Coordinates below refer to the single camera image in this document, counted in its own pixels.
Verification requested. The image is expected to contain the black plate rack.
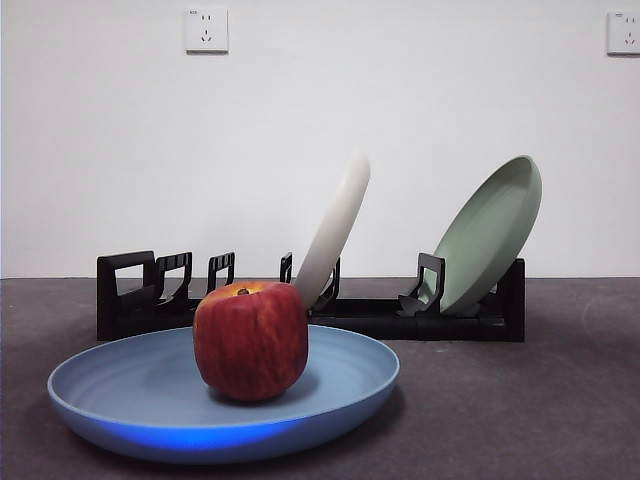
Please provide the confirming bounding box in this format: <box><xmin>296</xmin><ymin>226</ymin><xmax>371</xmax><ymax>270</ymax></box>
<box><xmin>96</xmin><ymin>249</ymin><xmax>527</xmax><ymax>344</ymax></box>

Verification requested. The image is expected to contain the cream white plate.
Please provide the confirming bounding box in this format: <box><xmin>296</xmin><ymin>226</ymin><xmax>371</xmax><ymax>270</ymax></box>
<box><xmin>292</xmin><ymin>149</ymin><xmax>372</xmax><ymax>311</ymax></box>

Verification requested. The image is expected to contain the blue plate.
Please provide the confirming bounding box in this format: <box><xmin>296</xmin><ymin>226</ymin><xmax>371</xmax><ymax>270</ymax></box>
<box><xmin>47</xmin><ymin>323</ymin><xmax>401</xmax><ymax>466</ymax></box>

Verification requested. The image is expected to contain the pale green plate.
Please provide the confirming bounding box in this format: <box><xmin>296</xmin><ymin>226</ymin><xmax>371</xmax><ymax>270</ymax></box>
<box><xmin>432</xmin><ymin>154</ymin><xmax>544</xmax><ymax>317</ymax></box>

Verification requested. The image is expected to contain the red apple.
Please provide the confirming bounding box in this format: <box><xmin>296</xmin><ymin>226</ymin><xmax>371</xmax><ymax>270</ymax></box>
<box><xmin>192</xmin><ymin>281</ymin><xmax>310</xmax><ymax>403</ymax></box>

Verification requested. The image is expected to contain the white wall socket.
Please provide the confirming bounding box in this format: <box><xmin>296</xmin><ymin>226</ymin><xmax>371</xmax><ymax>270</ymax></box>
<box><xmin>184</xmin><ymin>7</ymin><xmax>230</xmax><ymax>55</ymax></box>
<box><xmin>606</xmin><ymin>10</ymin><xmax>640</xmax><ymax>57</ymax></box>

